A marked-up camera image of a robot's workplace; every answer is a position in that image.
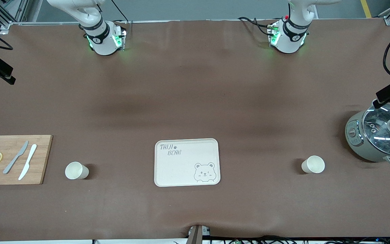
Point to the glass pot lid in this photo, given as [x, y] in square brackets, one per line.
[381, 134]

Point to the bamboo cutting board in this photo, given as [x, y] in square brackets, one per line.
[42, 159]

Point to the grey plastic knife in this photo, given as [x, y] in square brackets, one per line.
[15, 159]

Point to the cream bear print tray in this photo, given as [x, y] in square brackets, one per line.
[185, 169]

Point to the white IKEA cup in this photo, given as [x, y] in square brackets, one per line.
[314, 164]
[74, 170]

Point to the brown table mat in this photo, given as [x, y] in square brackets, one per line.
[195, 95]

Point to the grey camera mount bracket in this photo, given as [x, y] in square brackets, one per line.
[197, 234]

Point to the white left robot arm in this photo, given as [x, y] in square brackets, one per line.
[288, 40]

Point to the white plastic knife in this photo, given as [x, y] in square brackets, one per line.
[28, 162]

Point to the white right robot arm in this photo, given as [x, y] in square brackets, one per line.
[103, 40]

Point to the grey-green electric cooking pot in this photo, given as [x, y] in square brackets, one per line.
[354, 144]

